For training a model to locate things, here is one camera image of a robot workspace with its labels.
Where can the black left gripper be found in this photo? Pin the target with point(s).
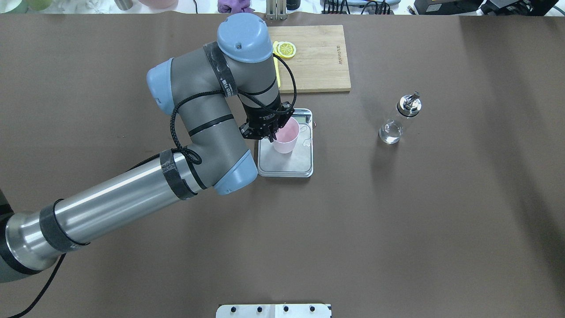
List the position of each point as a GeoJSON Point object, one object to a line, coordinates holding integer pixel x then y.
{"type": "Point", "coordinates": [263, 117]}

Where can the pink plastic cup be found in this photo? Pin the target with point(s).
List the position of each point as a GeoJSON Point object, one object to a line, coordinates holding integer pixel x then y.
{"type": "Point", "coordinates": [287, 137]}

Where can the glass sauce bottle metal spout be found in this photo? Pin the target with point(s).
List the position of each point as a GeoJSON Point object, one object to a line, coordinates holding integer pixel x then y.
{"type": "Point", "coordinates": [400, 118]}

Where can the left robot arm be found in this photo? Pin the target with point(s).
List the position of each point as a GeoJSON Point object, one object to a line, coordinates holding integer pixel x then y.
{"type": "Point", "coordinates": [217, 97]}

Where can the digital kitchen scale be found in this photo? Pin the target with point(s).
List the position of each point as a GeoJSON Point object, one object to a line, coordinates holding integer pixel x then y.
{"type": "Point", "coordinates": [297, 163]}

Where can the yellow plastic knife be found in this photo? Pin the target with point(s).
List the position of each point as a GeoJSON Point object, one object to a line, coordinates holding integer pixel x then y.
{"type": "Point", "coordinates": [277, 71]}

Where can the wooden cutting board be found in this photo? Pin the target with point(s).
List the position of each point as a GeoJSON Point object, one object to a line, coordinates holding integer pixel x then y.
{"type": "Point", "coordinates": [320, 64]}

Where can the pink bowl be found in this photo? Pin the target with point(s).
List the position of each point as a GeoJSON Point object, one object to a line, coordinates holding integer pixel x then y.
{"type": "Point", "coordinates": [158, 4]}

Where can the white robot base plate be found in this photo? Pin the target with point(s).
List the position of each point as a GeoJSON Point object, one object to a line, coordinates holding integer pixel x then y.
{"type": "Point", "coordinates": [282, 310]}

